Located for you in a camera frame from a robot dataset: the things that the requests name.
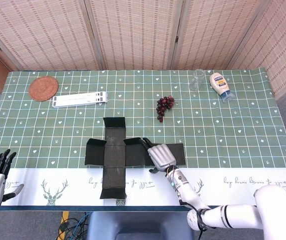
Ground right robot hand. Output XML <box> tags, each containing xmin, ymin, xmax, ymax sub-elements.
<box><xmin>139</xmin><ymin>137</ymin><xmax>178</xmax><ymax>174</ymax></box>

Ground black paper box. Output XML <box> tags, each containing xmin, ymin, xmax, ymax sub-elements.
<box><xmin>84</xmin><ymin>116</ymin><xmax>185</xmax><ymax>200</ymax></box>

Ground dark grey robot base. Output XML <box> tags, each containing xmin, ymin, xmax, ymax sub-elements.
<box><xmin>86</xmin><ymin>211</ymin><xmax>195</xmax><ymax>240</ymax></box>

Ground white folding stand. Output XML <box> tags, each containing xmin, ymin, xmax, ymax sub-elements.
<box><xmin>52</xmin><ymin>91</ymin><xmax>108</xmax><ymax>109</ymax></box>

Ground bamboo folding screen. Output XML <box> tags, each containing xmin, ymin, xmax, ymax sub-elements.
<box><xmin>0</xmin><ymin>0</ymin><xmax>286</xmax><ymax>101</ymax></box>

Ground dark red grape bunch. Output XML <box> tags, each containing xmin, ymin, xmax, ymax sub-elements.
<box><xmin>156</xmin><ymin>95</ymin><xmax>176</xmax><ymax>123</ymax></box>

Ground green checked tablecloth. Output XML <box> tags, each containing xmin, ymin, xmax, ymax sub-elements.
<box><xmin>0</xmin><ymin>67</ymin><xmax>286</xmax><ymax>213</ymax></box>

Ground clear plastic jar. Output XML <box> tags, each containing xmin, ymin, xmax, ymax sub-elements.
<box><xmin>188</xmin><ymin>68</ymin><xmax>205</xmax><ymax>91</ymax></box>

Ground mayonnaise squeeze bottle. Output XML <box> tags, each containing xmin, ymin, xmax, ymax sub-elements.
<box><xmin>209</xmin><ymin>72</ymin><xmax>235</xmax><ymax>103</ymax></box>

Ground round woven rattan coaster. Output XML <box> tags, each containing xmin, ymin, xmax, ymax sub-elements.
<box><xmin>28</xmin><ymin>76</ymin><xmax>59</xmax><ymax>102</ymax></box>

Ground coloured right wrist wires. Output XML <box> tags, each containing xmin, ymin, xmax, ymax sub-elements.
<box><xmin>166</xmin><ymin>166</ymin><xmax>181</xmax><ymax>187</ymax></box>

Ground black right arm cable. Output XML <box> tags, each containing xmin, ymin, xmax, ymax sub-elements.
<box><xmin>179</xmin><ymin>198</ymin><xmax>216</xmax><ymax>240</ymax></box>

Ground black floor cable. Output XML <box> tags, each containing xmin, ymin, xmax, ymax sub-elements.
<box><xmin>58</xmin><ymin>216</ymin><xmax>88</xmax><ymax>240</ymax></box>

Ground blue floor cable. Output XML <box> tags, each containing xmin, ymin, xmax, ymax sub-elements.
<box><xmin>69</xmin><ymin>212</ymin><xmax>91</xmax><ymax>240</ymax></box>

